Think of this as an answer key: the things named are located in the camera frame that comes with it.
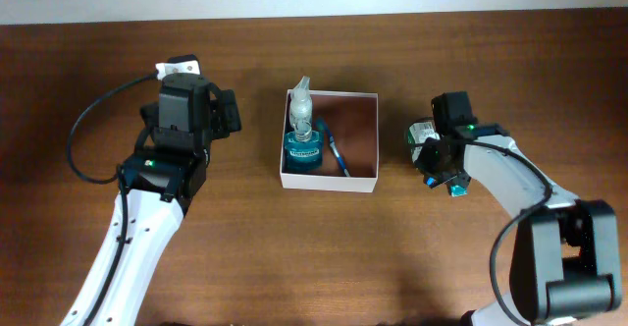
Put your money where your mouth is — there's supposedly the green red toothpaste tube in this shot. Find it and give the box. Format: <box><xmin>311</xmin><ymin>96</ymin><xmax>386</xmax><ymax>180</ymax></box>
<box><xmin>447</xmin><ymin>184</ymin><xmax>468</xmax><ymax>197</ymax></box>

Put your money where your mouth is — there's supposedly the green Listerine mouthwash bottle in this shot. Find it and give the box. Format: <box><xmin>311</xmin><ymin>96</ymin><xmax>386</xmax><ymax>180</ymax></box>
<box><xmin>284</xmin><ymin>121</ymin><xmax>324</xmax><ymax>173</ymax></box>

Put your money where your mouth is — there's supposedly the blue white toothbrush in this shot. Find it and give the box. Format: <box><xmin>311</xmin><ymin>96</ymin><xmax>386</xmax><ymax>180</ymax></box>
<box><xmin>316</xmin><ymin>118</ymin><xmax>350</xmax><ymax>177</ymax></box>

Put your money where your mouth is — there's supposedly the blue disposable razor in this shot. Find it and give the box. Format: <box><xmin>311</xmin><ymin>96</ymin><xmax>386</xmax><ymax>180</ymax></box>
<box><xmin>426</xmin><ymin>178</ymin><xmax>437</xmax><ymax>188</ymax></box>

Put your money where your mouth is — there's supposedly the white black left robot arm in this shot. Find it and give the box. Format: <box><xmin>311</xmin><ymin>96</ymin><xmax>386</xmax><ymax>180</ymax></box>
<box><xmin>63</xmin><ymin>73</ymin><xmax>241</xmax><ymax>325</ymax></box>

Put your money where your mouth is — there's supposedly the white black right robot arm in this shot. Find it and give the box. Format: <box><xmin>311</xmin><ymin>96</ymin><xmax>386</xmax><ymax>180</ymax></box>
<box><xmin>406</xmin><ymin>91</ymin><xmax>623</xmax><ymax>326</ymax></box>

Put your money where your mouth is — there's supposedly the green white soap packet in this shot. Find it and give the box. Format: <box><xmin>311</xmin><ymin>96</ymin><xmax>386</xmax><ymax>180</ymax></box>
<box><xmin>406</xmin><ymin>117</ymin><xmax>441</xmax><ymax>166</ymax></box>

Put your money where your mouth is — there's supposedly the pink open cardboard box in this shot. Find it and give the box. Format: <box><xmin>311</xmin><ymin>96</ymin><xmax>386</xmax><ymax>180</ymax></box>
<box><xmin>279</xmin><ymin>90</ymin><xmax>380</xmax><ymax>193</ymax></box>

